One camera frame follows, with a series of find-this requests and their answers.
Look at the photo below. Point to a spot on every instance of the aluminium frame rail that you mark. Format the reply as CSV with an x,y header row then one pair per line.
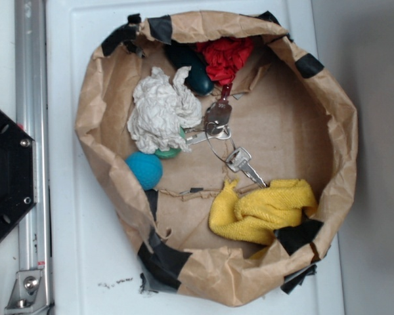
x,y
34,230

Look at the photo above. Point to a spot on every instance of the yellow cloth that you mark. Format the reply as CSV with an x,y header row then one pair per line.
x,y
255,216

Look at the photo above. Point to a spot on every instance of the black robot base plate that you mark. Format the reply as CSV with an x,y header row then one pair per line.
x,y
17,179

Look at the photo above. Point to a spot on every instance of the silver key with ring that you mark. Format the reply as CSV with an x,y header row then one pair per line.
x,y
239,160

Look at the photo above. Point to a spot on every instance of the metal corner bracket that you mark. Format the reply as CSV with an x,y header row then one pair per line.
x,y
28,294

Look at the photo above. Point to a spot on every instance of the red key tag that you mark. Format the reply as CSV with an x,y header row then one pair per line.
x,y
225,92

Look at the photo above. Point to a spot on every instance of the brown paper bag bin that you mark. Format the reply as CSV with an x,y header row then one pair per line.
x,y
294,119

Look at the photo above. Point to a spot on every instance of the dark green oval object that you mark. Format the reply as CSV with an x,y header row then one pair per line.
x,y
198,80

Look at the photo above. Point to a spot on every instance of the blue ball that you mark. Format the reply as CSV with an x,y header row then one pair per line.
x,y
147,168

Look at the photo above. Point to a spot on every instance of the silver key bunch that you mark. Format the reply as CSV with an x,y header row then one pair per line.
x,y
216,124

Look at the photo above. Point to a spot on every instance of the white crumpled cloth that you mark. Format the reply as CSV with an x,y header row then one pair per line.
x,y
162,107

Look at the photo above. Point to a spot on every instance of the white tray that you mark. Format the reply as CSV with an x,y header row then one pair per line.
x,y
94,267

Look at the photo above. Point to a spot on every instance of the green round object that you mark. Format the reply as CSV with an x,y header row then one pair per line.
x,y
169,151

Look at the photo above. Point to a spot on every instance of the red crumpled cloth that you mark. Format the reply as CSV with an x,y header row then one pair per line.
x,y
225,57

